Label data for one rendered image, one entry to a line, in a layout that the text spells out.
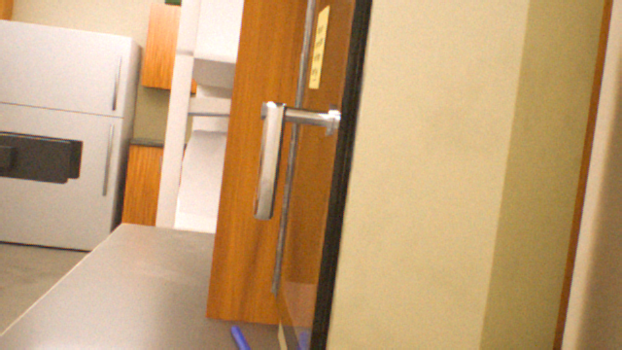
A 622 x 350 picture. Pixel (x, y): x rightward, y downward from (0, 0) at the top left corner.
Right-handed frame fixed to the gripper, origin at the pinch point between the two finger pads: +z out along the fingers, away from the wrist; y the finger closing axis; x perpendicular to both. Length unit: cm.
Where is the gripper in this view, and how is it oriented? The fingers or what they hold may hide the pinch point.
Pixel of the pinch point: (27, 156)
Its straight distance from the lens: 50.3
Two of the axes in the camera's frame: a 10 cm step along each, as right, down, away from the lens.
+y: -1.1, -0.8, 9.9
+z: 9.9, 1.2, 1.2
